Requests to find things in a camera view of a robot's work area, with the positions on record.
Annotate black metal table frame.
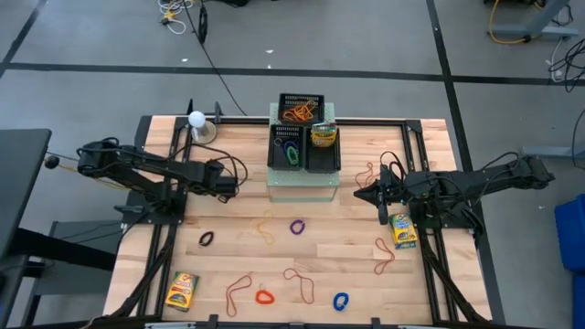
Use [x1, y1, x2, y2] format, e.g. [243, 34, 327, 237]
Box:
[109, 98, 494, 329]

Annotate pale green perforated metal riser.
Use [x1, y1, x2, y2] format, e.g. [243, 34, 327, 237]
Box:
[266, 101, 340, 203]

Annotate black strap loop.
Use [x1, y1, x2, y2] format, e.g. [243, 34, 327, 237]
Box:
[197, 4, 209, 46]

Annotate yellow red crayon box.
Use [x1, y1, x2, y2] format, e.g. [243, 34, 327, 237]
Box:
[164, 271, 200, 313]

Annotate black cable bundle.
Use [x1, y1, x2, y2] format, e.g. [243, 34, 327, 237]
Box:
[547, 38, 585, 94]

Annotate yellow cord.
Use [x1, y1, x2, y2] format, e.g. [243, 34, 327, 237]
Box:
[58, 163, 132, 190]

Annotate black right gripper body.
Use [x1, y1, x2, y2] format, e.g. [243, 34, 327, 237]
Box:
[378, 164, 420, 225]

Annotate blue plastic bin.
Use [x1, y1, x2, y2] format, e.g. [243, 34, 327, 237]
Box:
[554, 193, 585, 274]
[572, 273, 585, 329]

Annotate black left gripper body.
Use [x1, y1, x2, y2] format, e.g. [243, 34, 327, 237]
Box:
[200, 159, 239, 196]

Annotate white bulb wooden lamp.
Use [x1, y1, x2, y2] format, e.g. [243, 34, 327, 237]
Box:
[187, 111, 218, 145]

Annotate white cable with yellow plug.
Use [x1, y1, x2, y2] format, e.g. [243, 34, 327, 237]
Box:
[157, 0, 189, 36]

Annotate blue yellow crayon box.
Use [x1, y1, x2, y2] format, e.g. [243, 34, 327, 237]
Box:
[388, 212, 419, 250]

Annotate long black floor cable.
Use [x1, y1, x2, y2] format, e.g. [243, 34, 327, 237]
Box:
[181, 0, 249, 117]

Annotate black desk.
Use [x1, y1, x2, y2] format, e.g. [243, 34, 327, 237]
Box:
[0, 128, 53, 260]

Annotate black slotted plastic basket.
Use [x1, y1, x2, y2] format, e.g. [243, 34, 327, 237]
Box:
[267, 124, 306, 173]
[277, 92, 326, 128]
[303, 125, 343, 175]

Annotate green yellow crayon box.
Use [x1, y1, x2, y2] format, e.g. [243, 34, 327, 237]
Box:
[310, 130, 338, 149]

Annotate grey desk leg frame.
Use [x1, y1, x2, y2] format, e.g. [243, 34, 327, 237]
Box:
[491, 0, 580, 40]

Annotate yellow floor cable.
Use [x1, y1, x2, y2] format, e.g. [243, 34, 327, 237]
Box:
[487, 0, 534, 46]

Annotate red-orange coil keychain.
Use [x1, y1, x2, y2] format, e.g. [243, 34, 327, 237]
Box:
[254, 283, 276, 306]

